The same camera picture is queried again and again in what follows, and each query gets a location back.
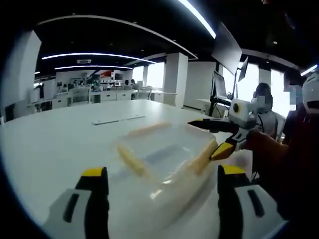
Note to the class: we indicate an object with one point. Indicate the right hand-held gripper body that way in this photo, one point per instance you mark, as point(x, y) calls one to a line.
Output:
point(245, 114)

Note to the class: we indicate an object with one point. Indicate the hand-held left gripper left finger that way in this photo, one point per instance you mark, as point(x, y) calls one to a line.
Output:
point(96, 199)

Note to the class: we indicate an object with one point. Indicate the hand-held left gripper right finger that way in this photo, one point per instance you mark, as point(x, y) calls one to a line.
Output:
point(228, 199)

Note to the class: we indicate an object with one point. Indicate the long yellow plastic latch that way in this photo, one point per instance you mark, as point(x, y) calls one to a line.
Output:
point(152, 128)
point(203, 156)

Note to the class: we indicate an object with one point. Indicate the clear plastic storage box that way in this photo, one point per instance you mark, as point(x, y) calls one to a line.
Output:
point(189, 196)

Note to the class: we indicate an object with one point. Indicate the clear container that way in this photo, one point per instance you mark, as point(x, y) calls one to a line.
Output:
point(174, 139)

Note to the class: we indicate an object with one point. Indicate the short yellow plastic latch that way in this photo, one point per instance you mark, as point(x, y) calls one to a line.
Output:
point(132, 161)

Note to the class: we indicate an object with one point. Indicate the black equipment stand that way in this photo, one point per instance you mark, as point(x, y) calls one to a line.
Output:
point(211, 107)

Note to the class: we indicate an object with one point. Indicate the white side desk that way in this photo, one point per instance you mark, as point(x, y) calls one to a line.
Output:
point(203, 103)

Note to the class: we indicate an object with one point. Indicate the laptop screen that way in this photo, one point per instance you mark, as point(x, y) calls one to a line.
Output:
point(220, 85)

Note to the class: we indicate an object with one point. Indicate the small dark monitor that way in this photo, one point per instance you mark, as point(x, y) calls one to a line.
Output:
point(243, 69)

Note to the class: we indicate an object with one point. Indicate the white square pillar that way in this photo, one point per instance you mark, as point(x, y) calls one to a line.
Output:
point(175, 79)
point(22, 74)

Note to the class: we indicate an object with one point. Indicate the large dark monitor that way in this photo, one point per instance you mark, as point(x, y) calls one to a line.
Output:
point(226, 49)

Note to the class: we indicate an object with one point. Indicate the white worn device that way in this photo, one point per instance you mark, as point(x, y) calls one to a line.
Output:
point(310, 87)

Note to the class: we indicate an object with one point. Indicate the operator in maroon shirt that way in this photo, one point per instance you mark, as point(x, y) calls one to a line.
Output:
point(299, 161)

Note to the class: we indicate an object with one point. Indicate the flat white strip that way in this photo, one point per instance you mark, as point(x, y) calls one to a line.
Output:
point(112, 121)

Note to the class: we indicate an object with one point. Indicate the row of white desks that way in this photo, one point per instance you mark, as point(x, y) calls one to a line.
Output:
point(109, 95)

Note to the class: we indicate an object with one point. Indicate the ceiling light strip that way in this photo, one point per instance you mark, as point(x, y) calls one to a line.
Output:
point(87, 66)
point(199, 17)
point(94, 54)

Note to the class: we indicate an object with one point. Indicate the ceiling air conditioner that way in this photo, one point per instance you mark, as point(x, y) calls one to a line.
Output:
point(84, 61)

